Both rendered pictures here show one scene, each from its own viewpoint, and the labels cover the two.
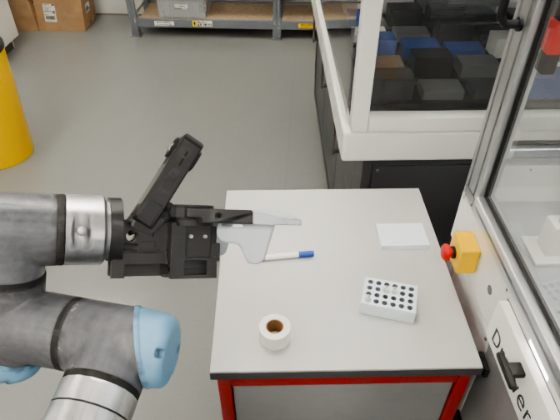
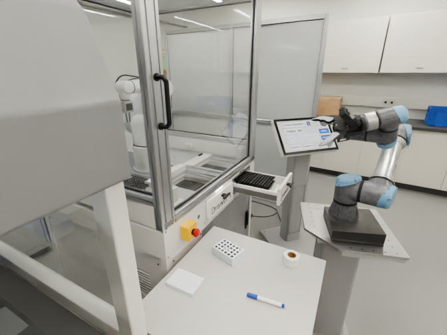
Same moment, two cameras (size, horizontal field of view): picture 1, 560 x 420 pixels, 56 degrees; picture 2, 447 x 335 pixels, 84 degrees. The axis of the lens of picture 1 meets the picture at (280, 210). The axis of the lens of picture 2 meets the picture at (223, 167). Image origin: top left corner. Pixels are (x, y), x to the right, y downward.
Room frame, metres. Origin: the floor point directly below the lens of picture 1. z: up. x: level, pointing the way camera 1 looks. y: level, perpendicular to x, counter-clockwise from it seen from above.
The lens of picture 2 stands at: (1.62, 0.17, 1.55)
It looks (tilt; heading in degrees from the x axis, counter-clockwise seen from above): 21 degrees down; 209
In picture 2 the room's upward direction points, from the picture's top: straight up
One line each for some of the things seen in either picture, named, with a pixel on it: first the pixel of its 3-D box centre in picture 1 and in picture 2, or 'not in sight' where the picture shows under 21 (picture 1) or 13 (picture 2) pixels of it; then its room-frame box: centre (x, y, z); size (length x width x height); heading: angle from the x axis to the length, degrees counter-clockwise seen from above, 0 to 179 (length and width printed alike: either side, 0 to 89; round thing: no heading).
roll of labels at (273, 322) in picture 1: (274, 332); (291, 258); (0.71, 0.01, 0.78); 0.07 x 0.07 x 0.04
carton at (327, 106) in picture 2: not in sight; (326, 106); (-2.81, -0.34, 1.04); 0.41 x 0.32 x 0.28; 87
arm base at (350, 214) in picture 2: not in sight; (344, 207); (0.28, 0.18, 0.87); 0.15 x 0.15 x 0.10
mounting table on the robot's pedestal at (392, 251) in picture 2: not in sight; (343, 233); (0.28, 0.20, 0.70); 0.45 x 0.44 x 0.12; 107
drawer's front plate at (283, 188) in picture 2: not in sight; (285, 188); (0.21, -0.17, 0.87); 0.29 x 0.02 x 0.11; 1
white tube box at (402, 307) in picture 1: (388, 299); (227, 251); (0.80, -0.25, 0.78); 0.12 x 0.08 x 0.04; 76
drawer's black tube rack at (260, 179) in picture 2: not in sight; (254, 182); (0.22, -0.37, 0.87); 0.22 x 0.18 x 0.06; 91
